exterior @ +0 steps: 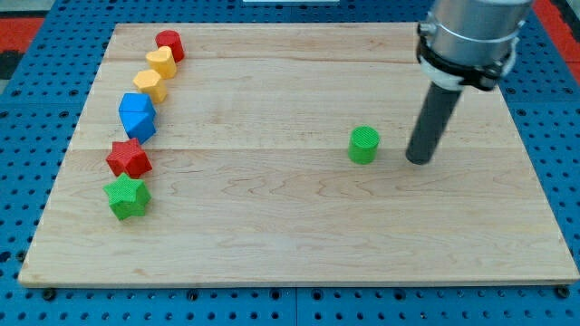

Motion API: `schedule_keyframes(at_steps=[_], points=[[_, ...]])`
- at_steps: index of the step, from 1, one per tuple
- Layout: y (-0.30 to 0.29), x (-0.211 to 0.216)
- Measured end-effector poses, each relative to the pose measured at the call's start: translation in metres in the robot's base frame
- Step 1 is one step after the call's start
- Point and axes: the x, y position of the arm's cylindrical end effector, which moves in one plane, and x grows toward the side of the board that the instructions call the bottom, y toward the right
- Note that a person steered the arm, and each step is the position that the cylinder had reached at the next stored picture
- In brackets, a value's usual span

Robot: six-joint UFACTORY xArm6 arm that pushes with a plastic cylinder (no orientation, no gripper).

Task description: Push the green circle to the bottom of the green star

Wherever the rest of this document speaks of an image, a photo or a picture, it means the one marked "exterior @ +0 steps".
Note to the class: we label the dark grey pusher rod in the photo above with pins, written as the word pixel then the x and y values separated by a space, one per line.
pixel 435 113

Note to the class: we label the green cylinder block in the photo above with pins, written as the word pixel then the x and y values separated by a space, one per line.
pixel 363 144

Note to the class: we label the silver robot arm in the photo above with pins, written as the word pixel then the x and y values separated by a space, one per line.
pixel 462 43

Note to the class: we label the red star block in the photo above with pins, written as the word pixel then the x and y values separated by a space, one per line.
pixel 129 158

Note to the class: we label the green star block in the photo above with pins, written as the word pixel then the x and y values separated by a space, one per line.
pixel 127 196

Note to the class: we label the wooden board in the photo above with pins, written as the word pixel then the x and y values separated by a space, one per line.
pixel 251 184

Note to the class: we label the red cylinder block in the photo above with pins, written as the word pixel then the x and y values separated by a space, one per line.
pixel 171 39

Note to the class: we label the yellow heart block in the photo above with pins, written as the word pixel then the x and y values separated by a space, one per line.
pixel 162 62

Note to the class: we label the yellow hexagon block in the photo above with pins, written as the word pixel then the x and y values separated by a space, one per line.
pixel 150 82

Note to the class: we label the blue pentagon block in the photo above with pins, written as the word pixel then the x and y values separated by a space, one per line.
pixel 138 125

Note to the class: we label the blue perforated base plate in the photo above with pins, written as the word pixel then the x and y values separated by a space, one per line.
pixel 39 110

